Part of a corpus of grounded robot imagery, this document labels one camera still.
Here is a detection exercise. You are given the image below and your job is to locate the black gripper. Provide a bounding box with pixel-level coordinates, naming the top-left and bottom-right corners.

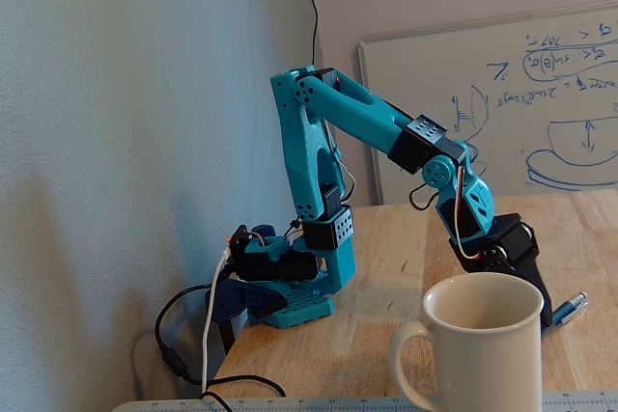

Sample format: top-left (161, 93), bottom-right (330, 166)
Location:
top-left (448, 212), bottom-right (554, 327)

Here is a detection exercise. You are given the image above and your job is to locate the blue and silver pen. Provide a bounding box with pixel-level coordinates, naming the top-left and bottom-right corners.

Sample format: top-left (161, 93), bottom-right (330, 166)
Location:
top-left (551, 291), bottom-right (590, 328)

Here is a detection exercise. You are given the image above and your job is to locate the cream ceramic mug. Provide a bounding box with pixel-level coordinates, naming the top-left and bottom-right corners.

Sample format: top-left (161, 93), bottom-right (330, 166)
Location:
top-left (388, 272), bottom-right (546, 412)

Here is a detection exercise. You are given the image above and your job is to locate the whiteboard with blue writing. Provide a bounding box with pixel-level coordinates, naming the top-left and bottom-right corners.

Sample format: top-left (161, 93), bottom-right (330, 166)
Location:
top-left (357, 1), bottom-right (618, 206)

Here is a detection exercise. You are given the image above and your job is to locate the blue and black clamp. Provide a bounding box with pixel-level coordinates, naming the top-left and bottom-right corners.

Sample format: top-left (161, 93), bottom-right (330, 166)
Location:
top-left (205, 279), bottom-right (289, 356)

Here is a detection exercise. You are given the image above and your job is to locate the white cable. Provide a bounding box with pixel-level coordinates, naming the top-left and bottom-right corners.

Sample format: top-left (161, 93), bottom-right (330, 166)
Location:
top-left (200, 247), bottom-right (231, 397)

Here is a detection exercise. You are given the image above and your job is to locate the black cable with ferrite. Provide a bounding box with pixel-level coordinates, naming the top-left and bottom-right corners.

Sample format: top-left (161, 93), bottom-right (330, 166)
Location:
top-left (154, 284), bottom-right (287, 412)

